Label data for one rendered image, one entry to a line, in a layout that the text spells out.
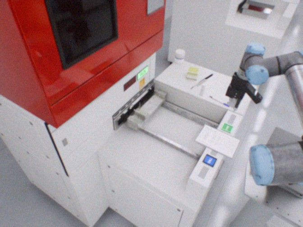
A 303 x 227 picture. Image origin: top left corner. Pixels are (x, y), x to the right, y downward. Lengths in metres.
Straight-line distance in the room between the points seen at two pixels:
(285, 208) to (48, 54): 1.23
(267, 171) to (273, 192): 0.65
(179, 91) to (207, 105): 0.21
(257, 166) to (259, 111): 2.40
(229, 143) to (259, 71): 0.47
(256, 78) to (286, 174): 0.39
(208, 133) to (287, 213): 0.52
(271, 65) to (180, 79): 0.78
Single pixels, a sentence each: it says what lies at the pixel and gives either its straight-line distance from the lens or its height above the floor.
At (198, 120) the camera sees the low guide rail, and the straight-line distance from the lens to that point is 1.50.
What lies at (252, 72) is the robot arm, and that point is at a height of 1.42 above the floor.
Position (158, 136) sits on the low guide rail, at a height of 0.85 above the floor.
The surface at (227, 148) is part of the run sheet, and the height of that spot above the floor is 0.96.
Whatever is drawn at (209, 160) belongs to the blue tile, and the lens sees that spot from 1.17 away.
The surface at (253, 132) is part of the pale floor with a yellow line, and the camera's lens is 2.81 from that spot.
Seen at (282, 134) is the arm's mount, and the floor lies 1.02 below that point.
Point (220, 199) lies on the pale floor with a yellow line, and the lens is 2.19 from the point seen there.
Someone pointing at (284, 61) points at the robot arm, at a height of 1.47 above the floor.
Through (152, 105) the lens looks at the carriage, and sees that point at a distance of 1.50.
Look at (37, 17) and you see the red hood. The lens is 0.75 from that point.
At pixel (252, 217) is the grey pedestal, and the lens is 1.73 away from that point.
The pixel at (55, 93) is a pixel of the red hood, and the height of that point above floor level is 1.37.
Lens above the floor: 1.89
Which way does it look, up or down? 44 degrees down
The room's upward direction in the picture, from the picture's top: 3 degrees clockwise
